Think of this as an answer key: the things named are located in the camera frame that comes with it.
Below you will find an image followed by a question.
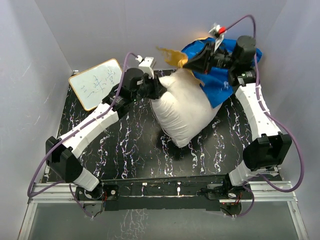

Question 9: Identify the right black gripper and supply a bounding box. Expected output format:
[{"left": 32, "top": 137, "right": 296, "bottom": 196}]
[{"left": 183, "top": 41, "right": 238, "bottom": 76}]

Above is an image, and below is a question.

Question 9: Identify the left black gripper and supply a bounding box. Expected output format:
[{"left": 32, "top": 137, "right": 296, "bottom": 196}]
[{"left": 131, "top": 72, "right": 166, "bottom": 103}]

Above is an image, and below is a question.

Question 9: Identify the orange and blue pillowcase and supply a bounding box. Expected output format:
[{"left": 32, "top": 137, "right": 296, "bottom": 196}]
[{"left": 157, "top": 35, "right": 262, "bottom": 107}]

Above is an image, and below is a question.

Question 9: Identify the white pillow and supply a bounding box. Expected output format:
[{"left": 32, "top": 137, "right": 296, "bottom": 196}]
[{"left": 150, "top": 68, "right": 222, "bottom": 148}]

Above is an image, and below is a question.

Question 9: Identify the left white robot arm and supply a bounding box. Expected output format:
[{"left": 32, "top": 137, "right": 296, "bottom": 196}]
[{"left": 46, "top": 68, "right": 167, "bottom": 200}]

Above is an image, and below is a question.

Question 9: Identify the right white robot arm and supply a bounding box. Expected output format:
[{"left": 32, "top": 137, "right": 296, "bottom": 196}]
[{"left": 182, "top": 35, "right": 292, "bottom": 199}]

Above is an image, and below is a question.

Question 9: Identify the small whiteboard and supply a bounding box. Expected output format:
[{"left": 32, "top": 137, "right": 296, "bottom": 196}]
[{"left": 68, "top": 58, "right": 122, "bottom": 112}]

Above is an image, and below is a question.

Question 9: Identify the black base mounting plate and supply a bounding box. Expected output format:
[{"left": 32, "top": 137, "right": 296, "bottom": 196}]
[{"left": 74, "top": 174, "right": 253, "bottom": 212}]

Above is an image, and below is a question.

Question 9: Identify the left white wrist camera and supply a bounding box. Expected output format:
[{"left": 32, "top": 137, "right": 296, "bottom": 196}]
[{"left": 135, "top": 55, "right": 156, "bottom": 79}]

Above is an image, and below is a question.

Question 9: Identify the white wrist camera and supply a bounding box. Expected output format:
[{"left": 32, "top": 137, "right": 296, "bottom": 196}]
[
  {"left": 135, "top": 55, "right": 156, "bottom": 79},
  {"left": 208, "top": 23, "right": 227, "bottom": 51}
]

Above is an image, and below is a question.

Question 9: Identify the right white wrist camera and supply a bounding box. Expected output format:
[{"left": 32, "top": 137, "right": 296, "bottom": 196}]
[{"left": 208, "top": 23, "right": 227, "bottom": 51}]

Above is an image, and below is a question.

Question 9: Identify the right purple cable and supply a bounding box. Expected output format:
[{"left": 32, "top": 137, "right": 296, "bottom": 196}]
[{"left": 223, "top": 14, "right": 305, "bottom": 218}]

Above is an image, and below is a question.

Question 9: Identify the aluminium frame rail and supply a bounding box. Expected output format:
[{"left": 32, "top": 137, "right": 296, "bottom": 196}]
[{"left": 18, "top": 181, "right": 309, "bottom": 240}]

